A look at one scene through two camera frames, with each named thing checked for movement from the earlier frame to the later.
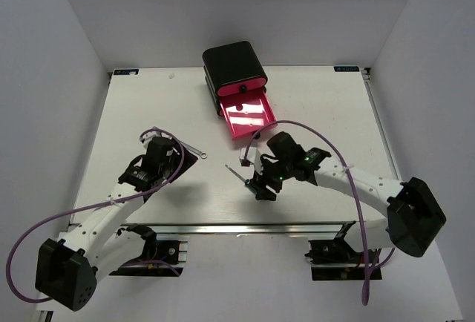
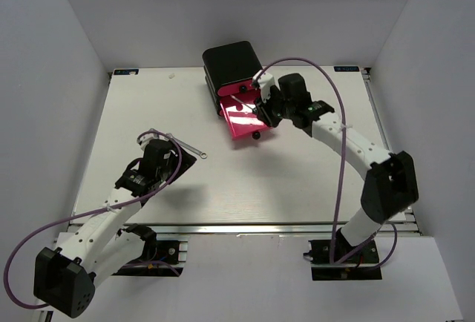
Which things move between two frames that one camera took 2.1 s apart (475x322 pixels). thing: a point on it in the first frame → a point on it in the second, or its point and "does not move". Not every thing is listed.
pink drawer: [241, 87] does not move
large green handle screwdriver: [246, 182] → [253, 109]
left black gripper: [190, 159] does not move
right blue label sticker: [346, 69] does not move
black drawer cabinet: [230, 64] does not move
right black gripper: [260, 181] → [263, 115]
